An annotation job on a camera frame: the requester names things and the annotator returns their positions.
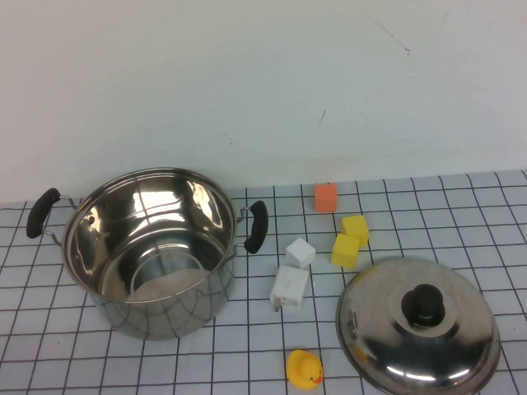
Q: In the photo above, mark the white charger plug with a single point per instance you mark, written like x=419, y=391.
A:
x=289, y=288

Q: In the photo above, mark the stainless steel lid black knob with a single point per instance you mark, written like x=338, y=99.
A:
x=453, y=349

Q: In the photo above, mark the orange cube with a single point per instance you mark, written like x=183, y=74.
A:
x=326, y=198

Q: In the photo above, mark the white cube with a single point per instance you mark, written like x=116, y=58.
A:
x=300, y=253

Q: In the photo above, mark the yellow cube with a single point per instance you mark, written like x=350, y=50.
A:
x=345, y=252
x=355, y=227

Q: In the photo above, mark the yellow rubber duck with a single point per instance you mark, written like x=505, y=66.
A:
x=304, y=367

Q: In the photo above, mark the white grid tablecloth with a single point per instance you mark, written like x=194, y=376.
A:
x=453, y=214

